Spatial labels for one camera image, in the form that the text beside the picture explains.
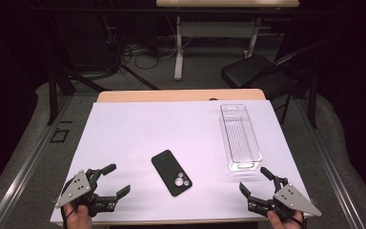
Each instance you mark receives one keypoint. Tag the person's right hand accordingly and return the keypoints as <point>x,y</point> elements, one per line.
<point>281,222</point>

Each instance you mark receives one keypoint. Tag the black folding chair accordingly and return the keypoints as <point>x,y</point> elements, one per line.
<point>254,73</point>

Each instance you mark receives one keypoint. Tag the clear plastic packaging box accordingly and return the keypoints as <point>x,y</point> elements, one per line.
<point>239,136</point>

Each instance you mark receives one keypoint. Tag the wooden table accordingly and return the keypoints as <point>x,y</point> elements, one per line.
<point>178,95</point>

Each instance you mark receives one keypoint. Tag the person's left hand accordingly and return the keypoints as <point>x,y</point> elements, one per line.
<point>79,219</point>

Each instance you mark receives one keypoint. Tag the white table sheet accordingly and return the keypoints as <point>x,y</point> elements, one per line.
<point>158,127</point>

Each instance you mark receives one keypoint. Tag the metal floor rail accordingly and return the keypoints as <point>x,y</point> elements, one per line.
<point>22,171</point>
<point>333,178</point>

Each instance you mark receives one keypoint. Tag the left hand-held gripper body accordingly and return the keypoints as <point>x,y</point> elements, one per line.
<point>77,187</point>

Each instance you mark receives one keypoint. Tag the white-legged desk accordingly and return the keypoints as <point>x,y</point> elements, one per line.
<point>216,30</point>

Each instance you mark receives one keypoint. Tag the black metal stand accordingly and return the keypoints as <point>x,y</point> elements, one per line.
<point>60,82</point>

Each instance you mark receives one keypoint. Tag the black phone case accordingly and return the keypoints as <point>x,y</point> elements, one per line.
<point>171,172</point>

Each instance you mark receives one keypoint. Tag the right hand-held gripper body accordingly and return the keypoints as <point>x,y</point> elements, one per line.
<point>294,198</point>

